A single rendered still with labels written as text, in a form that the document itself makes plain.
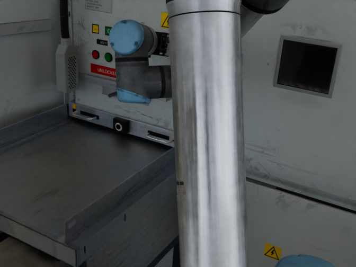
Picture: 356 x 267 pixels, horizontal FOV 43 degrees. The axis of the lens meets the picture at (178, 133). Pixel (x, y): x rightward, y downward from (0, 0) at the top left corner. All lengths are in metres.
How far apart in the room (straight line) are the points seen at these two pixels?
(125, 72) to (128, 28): 0.11
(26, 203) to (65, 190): 0.12
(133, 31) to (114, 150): 0.57
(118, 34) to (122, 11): 0.43
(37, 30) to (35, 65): 0.14
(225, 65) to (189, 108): 0.08
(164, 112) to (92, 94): 0.33
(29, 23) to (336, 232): 1.31
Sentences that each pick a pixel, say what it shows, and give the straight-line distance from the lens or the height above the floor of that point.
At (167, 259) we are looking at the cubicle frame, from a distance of 1.97.
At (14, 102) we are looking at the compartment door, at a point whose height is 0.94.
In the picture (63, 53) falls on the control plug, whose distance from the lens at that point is 1.68.
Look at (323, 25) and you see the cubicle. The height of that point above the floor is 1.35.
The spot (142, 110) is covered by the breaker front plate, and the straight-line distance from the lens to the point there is 1.65.
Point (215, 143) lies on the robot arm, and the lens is 0.65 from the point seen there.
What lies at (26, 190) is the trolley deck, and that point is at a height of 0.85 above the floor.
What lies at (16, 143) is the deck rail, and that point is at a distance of 1.70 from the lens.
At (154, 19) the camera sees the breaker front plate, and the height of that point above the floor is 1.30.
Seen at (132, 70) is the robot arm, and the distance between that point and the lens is 1.18.
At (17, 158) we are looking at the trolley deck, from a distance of 1.59.
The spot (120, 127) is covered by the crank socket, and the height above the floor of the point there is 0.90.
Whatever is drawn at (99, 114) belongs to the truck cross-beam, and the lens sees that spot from 1.76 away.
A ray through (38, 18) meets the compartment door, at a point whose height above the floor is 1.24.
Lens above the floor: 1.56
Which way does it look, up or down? 24 degrees down
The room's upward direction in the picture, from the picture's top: 4 degrees clockwise
